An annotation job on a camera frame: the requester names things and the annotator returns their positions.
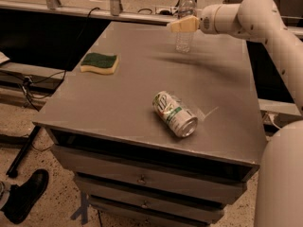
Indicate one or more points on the green white 7up can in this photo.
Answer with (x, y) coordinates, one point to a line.
(177, 116)

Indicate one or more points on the black shoe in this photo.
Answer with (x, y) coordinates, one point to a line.
(16, 201)

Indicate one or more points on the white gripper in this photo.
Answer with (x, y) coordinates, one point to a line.
(206, 23)

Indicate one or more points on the top grey drawer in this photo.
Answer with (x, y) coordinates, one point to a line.
(118, 169)

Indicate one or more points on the white power strip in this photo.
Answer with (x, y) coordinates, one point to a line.
(166, 10)

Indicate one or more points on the black stand leg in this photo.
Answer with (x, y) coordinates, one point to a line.
(13, 169)

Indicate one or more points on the middle grey drawer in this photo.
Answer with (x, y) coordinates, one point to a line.
(149, 199)

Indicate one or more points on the bottom grey drawer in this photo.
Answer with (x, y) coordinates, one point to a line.
(148, 217)

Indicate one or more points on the clear plastic water bottle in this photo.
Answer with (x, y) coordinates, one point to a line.
(186, 12)

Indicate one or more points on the blue tape cross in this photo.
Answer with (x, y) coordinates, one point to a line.
(82, 211)

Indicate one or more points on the grey drawer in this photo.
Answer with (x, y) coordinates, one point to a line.
(118, 169)
(149, 199)
(148, 217)

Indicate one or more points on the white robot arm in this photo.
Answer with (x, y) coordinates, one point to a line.
(279, 201)

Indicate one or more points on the grey drawer cabinet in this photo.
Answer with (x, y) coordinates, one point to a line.
(113, 115)

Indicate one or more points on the green yellow sponge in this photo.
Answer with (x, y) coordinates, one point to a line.
(99, 63)

